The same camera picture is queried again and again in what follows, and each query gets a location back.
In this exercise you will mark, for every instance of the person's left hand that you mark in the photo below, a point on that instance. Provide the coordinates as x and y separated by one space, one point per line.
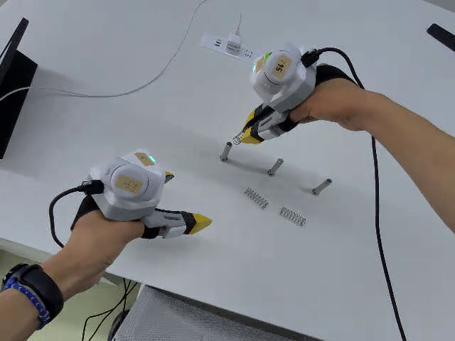
96 245

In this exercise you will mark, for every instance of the person's left forearm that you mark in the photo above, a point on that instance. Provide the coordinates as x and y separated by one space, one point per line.
14 316

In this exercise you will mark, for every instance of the white printed label strip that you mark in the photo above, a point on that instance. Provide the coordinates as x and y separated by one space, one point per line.
213 42

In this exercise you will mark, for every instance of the flat black device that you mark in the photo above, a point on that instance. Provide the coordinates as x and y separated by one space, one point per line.
442 36

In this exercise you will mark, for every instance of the metal pin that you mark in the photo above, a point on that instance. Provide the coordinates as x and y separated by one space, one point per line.
321 187
225 152
275 167

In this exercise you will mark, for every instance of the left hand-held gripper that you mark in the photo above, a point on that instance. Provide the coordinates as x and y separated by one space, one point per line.
124 199

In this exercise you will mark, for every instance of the person's right hand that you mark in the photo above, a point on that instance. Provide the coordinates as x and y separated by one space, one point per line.
327 96

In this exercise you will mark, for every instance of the white plug adapter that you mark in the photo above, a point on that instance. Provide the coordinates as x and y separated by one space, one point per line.
234 42

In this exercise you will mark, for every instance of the black monitor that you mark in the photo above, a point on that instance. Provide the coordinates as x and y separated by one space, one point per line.
14 92

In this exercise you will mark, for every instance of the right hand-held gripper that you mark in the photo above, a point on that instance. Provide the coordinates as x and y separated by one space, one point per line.
284 81

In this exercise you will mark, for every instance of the metal spring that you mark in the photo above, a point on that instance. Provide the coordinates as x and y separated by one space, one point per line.
256 198
238 137
293 216

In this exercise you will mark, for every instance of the person's right forearm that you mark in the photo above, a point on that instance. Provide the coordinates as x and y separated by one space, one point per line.
409 142

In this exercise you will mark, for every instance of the black wristwatch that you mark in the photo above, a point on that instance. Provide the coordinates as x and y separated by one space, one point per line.
39 284

